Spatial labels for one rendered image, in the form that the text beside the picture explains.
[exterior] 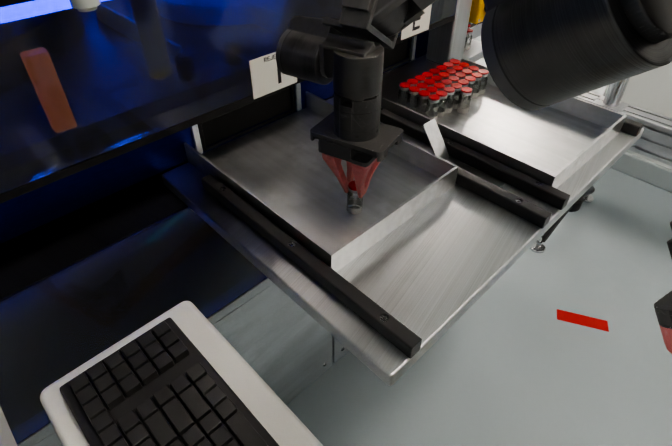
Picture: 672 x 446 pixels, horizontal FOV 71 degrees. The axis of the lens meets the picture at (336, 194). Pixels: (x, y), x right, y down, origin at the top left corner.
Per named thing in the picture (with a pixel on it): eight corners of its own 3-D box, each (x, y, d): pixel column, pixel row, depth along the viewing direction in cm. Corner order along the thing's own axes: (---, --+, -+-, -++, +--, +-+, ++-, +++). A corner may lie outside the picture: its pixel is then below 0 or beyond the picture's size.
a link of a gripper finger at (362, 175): (343, 172, 69) (344, 115, 63) (387, 187, 66) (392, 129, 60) (318, 197, 64) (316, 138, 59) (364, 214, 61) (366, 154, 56)
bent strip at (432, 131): (418, 155, 78) (422, 124, 75) (429, 148, 80) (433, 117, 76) (493, 193, 71) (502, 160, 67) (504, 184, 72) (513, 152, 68)
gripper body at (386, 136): (335, 121, 64) (335, 70, 60) (403, 141, 60) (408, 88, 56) (308, 143, 60) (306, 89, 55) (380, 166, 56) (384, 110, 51)
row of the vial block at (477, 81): (422, 119, 87) (425, 96, 84) (477, 88, 97) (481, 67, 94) (432, 123, 86) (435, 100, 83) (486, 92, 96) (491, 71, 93)
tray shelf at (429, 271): (162, 183, 75) (160, 174, 74) (430, 60, 113) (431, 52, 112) (390, 387, 49) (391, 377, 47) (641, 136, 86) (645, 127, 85)
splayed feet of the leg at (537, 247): (523, 246, 185) (532, 220, 176) (579, 191, 212) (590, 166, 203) (542, 257, 181) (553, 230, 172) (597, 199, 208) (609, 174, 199)
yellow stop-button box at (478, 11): (449, 17, 108) (454, -17, 104) (467, 10, 112) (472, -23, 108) (477, 25, 104) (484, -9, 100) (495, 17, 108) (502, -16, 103)
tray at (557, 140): (379, 113, 89) (380, 96, 87) (459, 73, 103) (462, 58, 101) (548, 195, 70) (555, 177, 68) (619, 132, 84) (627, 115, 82)
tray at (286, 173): (187, 161, 77) (183, 143, 75) (307, 107, 91) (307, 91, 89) (331, 275, 58) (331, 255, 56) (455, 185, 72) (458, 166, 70)
